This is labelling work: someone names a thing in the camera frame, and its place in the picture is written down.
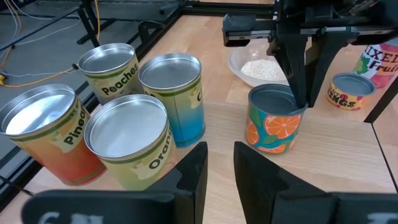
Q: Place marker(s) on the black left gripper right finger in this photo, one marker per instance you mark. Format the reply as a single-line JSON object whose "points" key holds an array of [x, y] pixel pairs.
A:
{"points": [[255, 183]]}

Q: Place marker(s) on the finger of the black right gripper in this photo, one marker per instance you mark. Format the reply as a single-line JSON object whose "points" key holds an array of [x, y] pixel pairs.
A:
{"points": [[326, 56], [295, 68]]}

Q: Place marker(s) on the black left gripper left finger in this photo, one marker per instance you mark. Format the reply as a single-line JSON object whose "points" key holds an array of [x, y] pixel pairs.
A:
{"points": [[192, 180]]}

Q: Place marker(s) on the yellow pink-dotted rings can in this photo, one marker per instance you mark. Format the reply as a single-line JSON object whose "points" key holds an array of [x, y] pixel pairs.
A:
{"points": [[348, 93]]}

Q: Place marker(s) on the mixed fruit pink can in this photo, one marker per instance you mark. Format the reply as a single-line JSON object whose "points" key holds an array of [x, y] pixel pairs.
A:
{"points": [[379, 65]]}

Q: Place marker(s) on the teal orange-slice short can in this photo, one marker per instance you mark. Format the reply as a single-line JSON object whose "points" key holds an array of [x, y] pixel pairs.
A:
{"points": [[273, 130]]}

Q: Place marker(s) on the cherries label blue can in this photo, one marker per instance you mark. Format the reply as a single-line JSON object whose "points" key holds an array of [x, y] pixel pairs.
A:
{"points": [[183, 112]]}

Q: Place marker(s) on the oranges label tall can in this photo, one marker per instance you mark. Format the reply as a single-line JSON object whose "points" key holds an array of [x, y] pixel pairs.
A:
{"points": [[130, 137]]}

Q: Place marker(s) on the peaches label tall can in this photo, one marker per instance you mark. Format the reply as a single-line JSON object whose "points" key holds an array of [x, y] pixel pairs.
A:
{"points": [[115, 77]]}

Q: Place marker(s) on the pineapple label tall can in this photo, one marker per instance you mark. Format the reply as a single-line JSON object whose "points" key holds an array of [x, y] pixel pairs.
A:
{"points": [[46, 149]]}

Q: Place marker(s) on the white translucent plastic bowl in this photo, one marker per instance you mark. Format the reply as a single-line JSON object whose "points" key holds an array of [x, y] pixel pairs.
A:
{"points": [[242, 62]]}

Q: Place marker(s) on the black frame clear shelf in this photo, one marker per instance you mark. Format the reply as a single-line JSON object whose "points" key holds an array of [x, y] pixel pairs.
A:
{"points": [[382, 102]]}

